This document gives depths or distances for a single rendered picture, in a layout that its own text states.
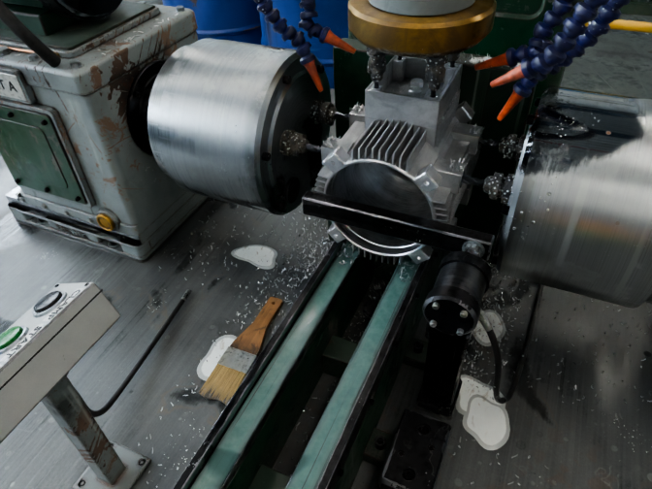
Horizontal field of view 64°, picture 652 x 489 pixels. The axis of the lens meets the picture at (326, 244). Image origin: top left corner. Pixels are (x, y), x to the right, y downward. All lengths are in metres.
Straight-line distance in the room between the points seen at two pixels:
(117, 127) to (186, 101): 0.16
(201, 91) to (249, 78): 0.07
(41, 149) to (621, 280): 0.86
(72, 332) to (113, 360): 0.31
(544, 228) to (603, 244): 0.06
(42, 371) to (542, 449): 0.59
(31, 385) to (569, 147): 0.59
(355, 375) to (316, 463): 0.12
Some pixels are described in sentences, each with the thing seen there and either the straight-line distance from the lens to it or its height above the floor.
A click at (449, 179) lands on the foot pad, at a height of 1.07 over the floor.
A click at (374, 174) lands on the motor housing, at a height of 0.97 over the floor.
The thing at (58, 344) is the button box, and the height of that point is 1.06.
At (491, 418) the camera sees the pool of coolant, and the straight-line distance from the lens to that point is 0.77.
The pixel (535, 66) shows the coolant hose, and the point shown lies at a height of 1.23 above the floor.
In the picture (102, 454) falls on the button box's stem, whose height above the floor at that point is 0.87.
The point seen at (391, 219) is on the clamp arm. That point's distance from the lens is 0.67.
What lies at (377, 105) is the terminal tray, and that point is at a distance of 0.72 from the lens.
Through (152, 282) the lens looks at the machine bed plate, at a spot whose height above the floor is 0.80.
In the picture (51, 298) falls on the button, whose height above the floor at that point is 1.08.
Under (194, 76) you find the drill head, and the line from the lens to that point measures 0.79.
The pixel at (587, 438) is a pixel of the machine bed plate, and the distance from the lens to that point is 0.80.
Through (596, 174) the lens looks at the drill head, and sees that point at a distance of 0.63.
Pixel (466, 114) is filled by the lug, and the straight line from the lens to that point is 0.80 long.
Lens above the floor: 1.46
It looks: 42 degrees down
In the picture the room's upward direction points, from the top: 3 degrees counter-clockwise
